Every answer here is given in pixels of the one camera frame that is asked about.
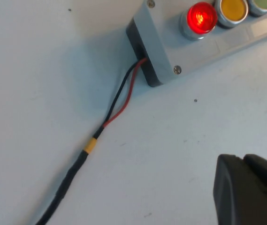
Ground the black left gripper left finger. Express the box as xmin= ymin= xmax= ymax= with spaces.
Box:
xmin=212 ymin=154 xmax=267 ymax=225

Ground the red illuminated push button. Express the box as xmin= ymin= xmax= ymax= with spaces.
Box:
xmin=179 ymin=1 xmax=218 ymax=42

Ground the grey push-button control box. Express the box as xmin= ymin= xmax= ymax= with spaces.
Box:
xmin=126 ymin=0 xmax=267 ymax=88

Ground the yellow push button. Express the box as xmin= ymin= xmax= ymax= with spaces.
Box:
xmin=215 ymin=0 xmax=249 ymax=29

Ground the green push button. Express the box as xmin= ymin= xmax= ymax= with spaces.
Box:
xmin=248 ymin=0 xmax=267 ymax=17

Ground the black cable with red wire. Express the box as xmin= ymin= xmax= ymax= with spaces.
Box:
xmin=34 ymin=57 xmax=148 ymax=225

